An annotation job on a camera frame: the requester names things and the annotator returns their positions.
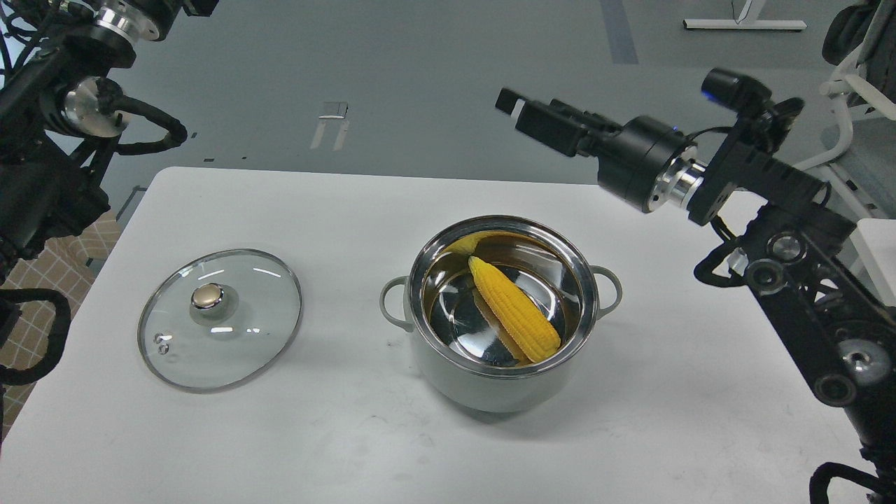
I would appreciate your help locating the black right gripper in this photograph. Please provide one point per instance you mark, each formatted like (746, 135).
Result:
(631, 159)

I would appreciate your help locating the yellow corn cob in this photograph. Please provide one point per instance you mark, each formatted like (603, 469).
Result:
(511, 308)

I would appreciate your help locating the glass pot lid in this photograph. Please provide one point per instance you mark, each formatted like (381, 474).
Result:
(220, 320)

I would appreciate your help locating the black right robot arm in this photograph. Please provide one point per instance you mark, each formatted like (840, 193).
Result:
(778, 236)

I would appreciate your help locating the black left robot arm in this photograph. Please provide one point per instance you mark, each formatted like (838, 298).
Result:
(63, 118)

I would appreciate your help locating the light green steel pot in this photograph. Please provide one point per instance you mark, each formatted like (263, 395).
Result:
(460, 343)

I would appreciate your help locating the white desk foot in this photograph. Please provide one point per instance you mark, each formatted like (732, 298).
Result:
(747, 19)

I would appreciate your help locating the white office chair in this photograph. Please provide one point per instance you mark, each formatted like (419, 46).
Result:
(858, 159)

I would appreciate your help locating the white side table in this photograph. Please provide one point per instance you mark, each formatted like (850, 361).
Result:
(874, 240)

